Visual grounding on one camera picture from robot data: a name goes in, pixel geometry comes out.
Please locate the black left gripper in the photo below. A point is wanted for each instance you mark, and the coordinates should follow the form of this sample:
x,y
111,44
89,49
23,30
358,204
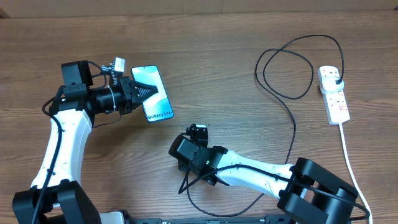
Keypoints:
x,y
131,100

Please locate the blue Galaxy smartphone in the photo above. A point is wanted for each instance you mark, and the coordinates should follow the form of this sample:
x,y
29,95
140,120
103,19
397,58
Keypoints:
x,y
157,107

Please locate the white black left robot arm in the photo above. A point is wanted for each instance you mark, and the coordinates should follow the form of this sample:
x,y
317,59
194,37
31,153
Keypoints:
x,y
56,195

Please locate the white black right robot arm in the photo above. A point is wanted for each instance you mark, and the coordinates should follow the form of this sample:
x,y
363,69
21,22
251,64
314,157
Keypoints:
x,y
306,191

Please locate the white charger plug adapter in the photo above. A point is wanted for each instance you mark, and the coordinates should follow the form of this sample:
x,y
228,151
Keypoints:
x,y
331,84

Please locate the white power strip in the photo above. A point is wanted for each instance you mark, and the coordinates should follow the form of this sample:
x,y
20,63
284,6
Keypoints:
x,y
335,103

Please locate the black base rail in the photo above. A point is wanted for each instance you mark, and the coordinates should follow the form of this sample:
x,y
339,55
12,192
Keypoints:
x,y
120,217

